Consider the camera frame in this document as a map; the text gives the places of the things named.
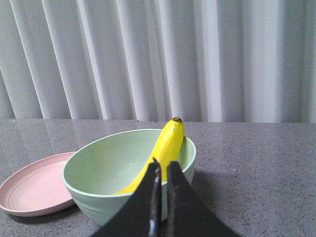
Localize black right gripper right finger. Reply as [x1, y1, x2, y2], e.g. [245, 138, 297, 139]
[167, 161, 239, 237]

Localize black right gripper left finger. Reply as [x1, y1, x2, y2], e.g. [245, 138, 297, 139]
[93, 160, 160, 237]

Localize yellow banana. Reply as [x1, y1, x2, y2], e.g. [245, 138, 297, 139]
[115, 117, 185, 195]

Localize green bowl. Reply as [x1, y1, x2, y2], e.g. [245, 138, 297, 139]
[61, 128, 197, 227]

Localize pink plate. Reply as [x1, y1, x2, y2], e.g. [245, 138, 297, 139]
[0, 152, 75, 217]

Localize white curtain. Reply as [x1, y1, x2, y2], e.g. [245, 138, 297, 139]
[0, 0, 316, 123]

